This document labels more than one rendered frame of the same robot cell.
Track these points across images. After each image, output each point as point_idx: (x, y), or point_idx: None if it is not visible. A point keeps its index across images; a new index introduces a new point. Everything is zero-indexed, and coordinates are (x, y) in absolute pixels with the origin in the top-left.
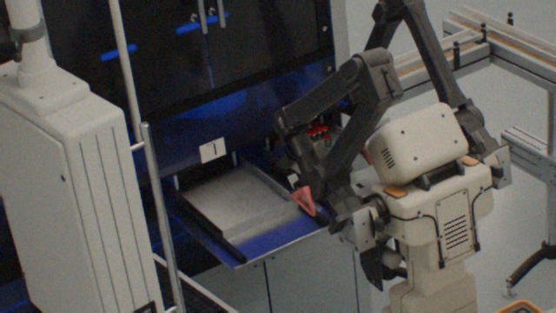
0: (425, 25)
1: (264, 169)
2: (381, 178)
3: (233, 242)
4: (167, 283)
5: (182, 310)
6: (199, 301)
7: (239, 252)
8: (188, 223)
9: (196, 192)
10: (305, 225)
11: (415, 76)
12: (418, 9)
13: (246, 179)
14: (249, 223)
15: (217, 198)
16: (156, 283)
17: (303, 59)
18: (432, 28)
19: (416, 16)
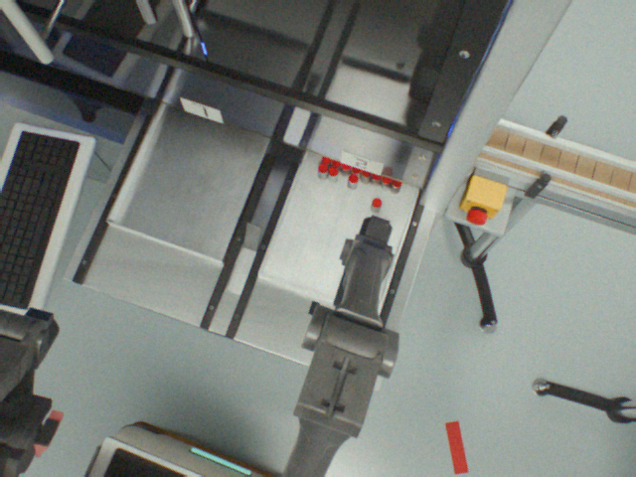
0: (308, 460)
1: (282, 162)
2: None
3: (113, 238)
4: (30, 207)
5: None
6: (19, 265)
7: (83, 268)
8: (123, 157)
9: (188, 118)
10: (191, 300)
11: (613, 213)
12: (320, 435)
13: (247, 156)
14: (147, 237)
15: (189, 153)
16: None
17: (378, 127)
18: (322, 470)
19: (304, 439)
